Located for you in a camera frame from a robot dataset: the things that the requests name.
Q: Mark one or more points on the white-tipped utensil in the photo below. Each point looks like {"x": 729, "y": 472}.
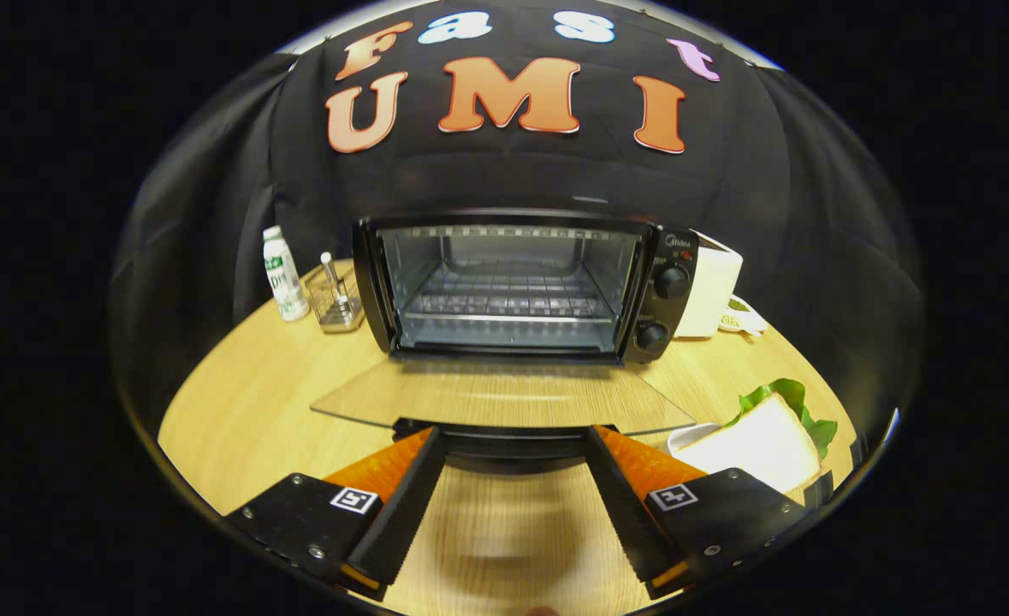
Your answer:
{"x": 329, "y": 265}

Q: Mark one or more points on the white plastic tray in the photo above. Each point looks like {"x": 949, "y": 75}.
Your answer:
{"x": 684, "y": 436}

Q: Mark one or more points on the black toaster oven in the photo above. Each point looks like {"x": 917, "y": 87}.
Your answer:
{"x": 671, "y": 282}

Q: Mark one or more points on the white bottle green label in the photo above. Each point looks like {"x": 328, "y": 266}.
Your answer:
{"x": 284, "y": 282}

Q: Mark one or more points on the lettuce sandwich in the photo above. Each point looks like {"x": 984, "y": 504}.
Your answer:
{"x": 761, "y": 445}

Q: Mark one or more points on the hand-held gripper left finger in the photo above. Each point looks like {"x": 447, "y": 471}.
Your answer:
{"x": 406, "y": 505}

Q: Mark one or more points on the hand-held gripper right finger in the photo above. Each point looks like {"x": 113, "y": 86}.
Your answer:
{"x": 628, "y": 505}

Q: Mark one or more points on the white condiment dish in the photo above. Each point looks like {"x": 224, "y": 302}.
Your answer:
{"x": 745, "y": 318}

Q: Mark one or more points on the white pop-up toaster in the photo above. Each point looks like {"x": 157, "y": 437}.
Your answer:
{"x": 714, "y": 282}

